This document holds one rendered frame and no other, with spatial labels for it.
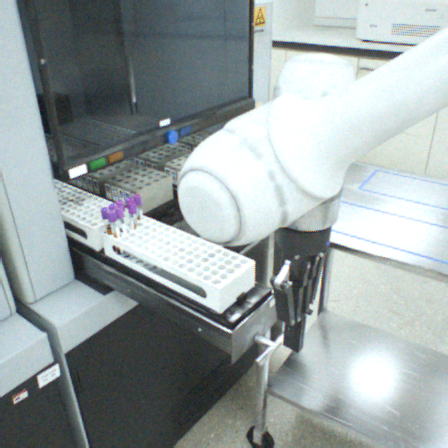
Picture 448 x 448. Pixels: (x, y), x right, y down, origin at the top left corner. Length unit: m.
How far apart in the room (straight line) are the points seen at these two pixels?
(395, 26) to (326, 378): 2.13
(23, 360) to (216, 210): 0.60
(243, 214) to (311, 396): 1.02
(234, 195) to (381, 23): 2.68
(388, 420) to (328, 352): 0.27
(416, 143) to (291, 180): 2.66
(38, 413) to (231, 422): 0.80
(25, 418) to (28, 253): 0.31
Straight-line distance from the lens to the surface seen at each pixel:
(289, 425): 1.65
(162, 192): 1.09
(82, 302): 0.96
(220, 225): 0.39
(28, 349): 0.91
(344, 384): 1.41
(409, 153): 3.07
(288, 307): 0.67
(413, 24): 2.95
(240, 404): 1.69
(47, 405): 1.01
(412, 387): 1.45
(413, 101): 0.39
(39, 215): 0.92
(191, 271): 0.79
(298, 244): 0.62
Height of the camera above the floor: 1.31
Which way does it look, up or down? 30 degrees down
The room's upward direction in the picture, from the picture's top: 1 degrees counter-clockwise
